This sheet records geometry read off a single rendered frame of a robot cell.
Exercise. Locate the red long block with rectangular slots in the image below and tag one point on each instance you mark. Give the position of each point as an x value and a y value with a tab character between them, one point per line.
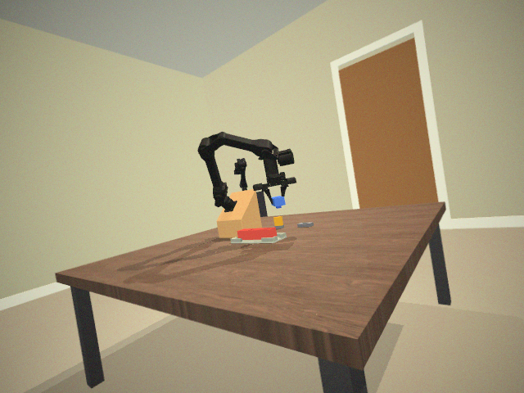
256	233

